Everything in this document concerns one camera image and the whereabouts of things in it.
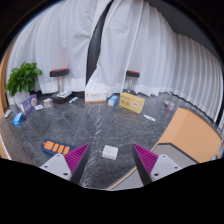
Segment white curtain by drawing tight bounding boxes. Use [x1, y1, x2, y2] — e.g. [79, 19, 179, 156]
[5, 0, 115, 101]
[84, 0, 224, 122]

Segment white stack of packets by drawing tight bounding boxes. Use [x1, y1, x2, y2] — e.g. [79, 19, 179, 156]
[56, 90, 73, 99]

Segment blue power strip orange sockets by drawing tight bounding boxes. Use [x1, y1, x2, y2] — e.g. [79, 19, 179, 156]
[40, 138, 79, 157]

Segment black stool with red rim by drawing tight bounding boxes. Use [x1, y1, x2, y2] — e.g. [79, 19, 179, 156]
[49, 67, 77, 105]
[125, 69, 141, 96]

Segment purple box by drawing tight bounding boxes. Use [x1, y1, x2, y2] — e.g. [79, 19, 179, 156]
[19, 93, 39, 116]

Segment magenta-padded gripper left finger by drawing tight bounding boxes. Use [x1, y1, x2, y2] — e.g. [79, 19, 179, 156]
[39, 143, 92, 185]

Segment small blue and white box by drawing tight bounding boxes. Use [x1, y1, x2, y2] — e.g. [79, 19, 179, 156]
[107, 94, 120, 107]

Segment white tube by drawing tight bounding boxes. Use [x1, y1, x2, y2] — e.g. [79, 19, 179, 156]
[142, 113, 157, 123]

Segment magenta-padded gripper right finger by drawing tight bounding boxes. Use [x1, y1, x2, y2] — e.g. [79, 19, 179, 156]
[131, 143, 184, 186]

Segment orange wooden table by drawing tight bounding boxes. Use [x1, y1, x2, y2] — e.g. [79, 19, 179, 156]
[108, 106, 224, 191]

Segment small clear plastic box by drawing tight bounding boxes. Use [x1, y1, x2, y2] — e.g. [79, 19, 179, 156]
[42, 97, 55, 109]

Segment yellow box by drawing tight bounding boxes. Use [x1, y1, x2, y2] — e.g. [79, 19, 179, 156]
[118, 91, 146, 115]

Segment white charger block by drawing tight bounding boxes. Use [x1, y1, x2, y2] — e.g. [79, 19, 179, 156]
[101, 144, 120, 161]

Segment green potted plant white pot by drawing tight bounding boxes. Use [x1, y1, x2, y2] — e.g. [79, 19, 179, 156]
[4, 61, 44, 108]

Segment white box with orange print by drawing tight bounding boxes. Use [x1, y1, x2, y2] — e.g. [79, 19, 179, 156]
[84, 89, 110, 104]

